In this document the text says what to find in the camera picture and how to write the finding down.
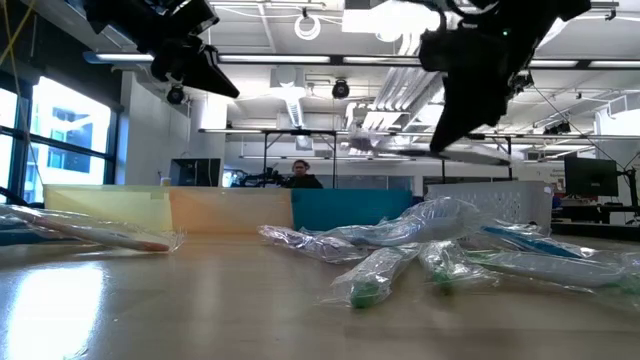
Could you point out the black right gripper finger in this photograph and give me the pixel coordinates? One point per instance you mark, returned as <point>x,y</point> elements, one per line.
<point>475,105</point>

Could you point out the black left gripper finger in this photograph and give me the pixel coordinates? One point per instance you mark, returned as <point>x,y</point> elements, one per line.
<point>210,75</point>

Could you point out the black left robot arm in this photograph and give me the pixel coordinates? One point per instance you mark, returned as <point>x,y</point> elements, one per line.
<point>140,20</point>

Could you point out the black background robot arm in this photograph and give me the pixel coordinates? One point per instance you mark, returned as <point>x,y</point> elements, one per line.
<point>265,177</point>

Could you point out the black round ceiling spotlight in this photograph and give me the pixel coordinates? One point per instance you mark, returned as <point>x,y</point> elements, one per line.
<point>176,95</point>
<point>340,89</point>

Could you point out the long ceiling light bar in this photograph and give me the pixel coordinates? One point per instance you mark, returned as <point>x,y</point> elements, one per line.
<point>275,59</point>
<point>125,57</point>
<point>555,63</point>
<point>615,63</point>
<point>380,60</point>

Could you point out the black ceiling track lamp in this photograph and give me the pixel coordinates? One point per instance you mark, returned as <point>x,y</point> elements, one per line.
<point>557,128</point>

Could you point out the white perforated plastic basket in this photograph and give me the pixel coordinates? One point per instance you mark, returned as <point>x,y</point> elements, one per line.
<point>500,200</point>

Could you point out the black equipment box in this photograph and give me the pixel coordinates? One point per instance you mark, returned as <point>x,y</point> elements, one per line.
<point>195,172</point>

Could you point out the small beige cup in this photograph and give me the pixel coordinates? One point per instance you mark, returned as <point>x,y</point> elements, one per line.
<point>165,182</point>

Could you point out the black overhead beam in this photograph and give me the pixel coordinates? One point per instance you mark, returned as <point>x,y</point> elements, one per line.
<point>336,59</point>

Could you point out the black computer monitor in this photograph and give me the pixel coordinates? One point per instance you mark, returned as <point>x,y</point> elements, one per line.
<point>590,176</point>

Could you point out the person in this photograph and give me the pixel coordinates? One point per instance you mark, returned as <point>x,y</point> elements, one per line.
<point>301,175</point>

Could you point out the orange plastic bin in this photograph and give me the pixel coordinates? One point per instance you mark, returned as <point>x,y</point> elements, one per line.
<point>230,210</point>

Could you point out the yellow plastic bin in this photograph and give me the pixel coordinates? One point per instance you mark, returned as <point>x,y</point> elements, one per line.
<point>110,205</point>

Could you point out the teal plastic bin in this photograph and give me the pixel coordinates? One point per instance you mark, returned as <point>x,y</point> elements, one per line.
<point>350,207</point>

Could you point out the black background desk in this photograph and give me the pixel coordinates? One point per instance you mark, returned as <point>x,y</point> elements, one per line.
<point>600,210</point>

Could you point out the green toothbrush in clear wrapper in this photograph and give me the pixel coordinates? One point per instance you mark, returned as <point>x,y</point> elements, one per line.
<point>365,298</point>
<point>442,274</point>
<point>550,267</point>

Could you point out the black monitor stand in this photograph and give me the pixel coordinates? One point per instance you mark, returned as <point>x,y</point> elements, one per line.
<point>633,190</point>

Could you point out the purple toothbrush in clear wrapper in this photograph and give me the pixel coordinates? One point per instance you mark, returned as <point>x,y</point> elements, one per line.
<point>320,247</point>

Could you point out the white ceiling air duct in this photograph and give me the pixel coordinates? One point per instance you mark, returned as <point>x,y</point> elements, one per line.
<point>287,80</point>

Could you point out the black background rack frame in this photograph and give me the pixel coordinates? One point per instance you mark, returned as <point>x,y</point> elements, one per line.
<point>300,132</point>

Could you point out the black aluminium table frame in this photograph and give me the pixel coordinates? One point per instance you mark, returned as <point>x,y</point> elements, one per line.
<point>10,195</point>

